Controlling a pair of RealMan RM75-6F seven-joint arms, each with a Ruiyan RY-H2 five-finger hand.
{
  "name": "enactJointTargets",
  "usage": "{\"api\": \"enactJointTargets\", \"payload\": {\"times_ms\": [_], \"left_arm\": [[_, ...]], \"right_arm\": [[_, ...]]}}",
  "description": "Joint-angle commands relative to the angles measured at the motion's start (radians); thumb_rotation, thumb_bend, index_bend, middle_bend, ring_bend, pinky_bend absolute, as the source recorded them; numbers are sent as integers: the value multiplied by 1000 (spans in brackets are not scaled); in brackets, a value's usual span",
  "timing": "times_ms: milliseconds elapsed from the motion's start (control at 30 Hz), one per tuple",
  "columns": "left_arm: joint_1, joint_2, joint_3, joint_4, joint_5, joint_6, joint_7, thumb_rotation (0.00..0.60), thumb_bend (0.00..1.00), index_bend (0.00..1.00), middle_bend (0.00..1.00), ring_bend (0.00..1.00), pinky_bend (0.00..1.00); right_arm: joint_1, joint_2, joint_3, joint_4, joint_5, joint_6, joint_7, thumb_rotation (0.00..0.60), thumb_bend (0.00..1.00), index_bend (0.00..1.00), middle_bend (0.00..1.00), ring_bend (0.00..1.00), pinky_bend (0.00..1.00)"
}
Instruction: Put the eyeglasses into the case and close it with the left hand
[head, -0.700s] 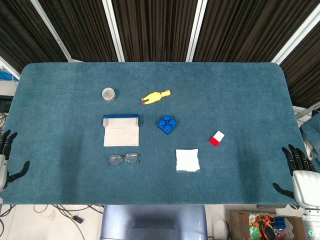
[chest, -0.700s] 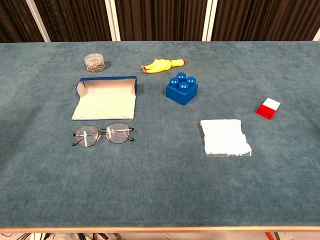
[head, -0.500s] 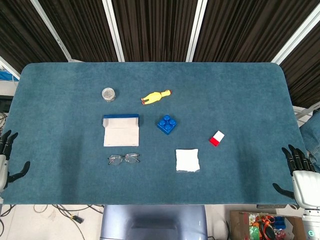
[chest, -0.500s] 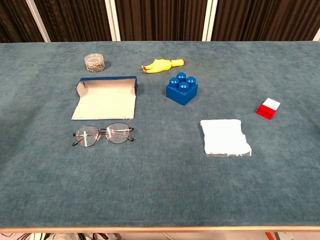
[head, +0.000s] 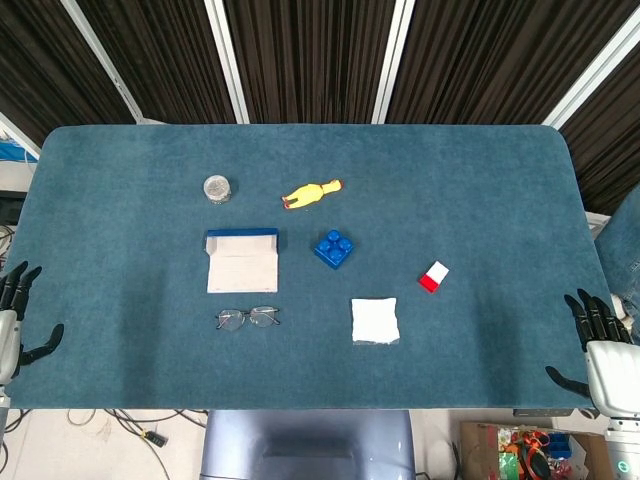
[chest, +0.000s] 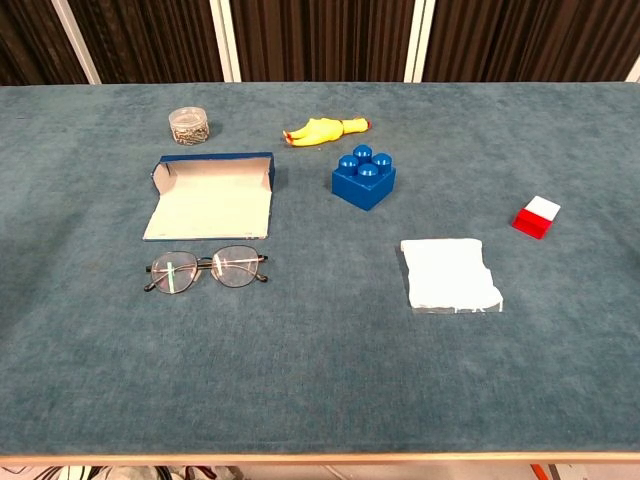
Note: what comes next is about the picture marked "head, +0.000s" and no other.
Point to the green printed packet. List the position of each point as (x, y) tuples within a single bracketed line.
[(510, 462)]

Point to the dark brown pleated curtain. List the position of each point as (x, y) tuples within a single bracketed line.
[(310, 60)]

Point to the black equipment box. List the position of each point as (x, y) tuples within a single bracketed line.
[(10, 205)]

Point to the round silver jar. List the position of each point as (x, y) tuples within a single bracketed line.
[(217, 189)]

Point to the cardboard box of toys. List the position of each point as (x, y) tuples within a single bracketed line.
[(480, 450)]

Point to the blue carpet table mat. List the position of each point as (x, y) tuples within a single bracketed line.
[(450, 200)]

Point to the orange black goggles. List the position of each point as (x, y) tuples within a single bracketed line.
[(531, 442)]

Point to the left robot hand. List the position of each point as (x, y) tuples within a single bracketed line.
[(10, 340)]

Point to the wire-frame eyeglasses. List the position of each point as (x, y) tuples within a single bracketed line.
[(231, 320)]

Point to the white cloth in plastic bag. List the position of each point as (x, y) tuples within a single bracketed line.
[(375, 320)]

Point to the white metal frame post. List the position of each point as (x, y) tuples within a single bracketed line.
[(20, 134), (102, 60), (227, 60), (592, 75), (394, 60)]

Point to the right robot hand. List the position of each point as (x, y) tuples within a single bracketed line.
[(612, 375)]

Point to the blue and white glasses case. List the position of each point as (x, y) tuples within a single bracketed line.
[(242, 272)]

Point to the blue-grey robot torso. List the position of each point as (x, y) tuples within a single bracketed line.
[(305, 445)]

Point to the blue plastic bin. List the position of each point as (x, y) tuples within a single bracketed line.
[(559, 445)]

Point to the blue building block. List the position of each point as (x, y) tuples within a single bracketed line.
[(334, 250)]

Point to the yellow rubber chicken toy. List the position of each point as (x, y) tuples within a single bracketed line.
[(305, 195)]

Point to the red and white block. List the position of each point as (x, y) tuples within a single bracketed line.
[(432, 277)]

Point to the small black floor device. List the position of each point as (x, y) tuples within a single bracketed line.
[(155, 439)]

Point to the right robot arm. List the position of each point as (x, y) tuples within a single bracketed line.
[(624, 450)]

